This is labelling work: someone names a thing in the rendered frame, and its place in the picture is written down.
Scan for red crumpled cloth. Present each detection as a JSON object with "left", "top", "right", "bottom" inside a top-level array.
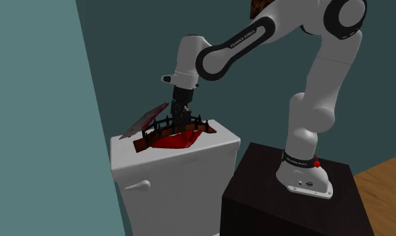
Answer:
[{"left": 150, "top": 129, "right": 204, "bottom": 150}]

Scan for brown bridge model black railings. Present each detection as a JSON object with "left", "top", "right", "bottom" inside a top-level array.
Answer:
[{"left": 132, "top": 113, "right": 218, "bottom": 154}]

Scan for white toilet tank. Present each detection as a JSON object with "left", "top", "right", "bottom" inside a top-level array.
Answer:
[{"left": 109, "top": 119, "right": 242, "bottom": 236}]

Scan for brown speckled object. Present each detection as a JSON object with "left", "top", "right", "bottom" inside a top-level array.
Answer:
[{"left": 249, "top": 0, "right": 276, "bottom": 20}]

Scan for dark robot stand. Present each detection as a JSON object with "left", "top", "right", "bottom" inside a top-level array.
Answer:
[{"left": 219, "top": 141, "right": 377, "bottom": 236}]

